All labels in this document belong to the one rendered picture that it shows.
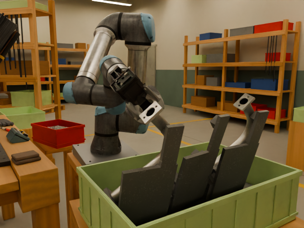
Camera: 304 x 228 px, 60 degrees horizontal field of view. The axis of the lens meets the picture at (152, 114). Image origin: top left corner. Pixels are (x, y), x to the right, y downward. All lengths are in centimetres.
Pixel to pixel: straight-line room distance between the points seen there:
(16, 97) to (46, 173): 336
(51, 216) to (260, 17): 633
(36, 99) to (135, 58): 310
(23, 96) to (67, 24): 697
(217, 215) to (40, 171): 68
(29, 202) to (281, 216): 88
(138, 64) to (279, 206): 75
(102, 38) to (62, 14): 993
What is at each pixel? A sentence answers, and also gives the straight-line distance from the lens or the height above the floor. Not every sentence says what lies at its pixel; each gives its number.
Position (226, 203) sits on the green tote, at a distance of 74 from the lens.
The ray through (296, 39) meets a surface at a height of 185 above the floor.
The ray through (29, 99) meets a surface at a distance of 427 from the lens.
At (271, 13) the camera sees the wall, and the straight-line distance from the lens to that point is 675.
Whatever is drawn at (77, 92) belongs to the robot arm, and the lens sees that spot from 93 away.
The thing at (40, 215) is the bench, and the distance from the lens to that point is 118.
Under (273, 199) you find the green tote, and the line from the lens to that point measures 91.
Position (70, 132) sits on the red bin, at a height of 89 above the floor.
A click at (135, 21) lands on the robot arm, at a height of 148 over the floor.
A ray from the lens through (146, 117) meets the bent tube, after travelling 62.
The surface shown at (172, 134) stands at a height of 113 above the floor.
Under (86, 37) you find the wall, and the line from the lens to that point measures 1116.
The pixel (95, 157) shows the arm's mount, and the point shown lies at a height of 88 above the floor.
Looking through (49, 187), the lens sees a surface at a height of 82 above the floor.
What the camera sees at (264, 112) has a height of 115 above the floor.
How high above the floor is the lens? 128
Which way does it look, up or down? 10 degrees down
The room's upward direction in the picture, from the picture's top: straight up
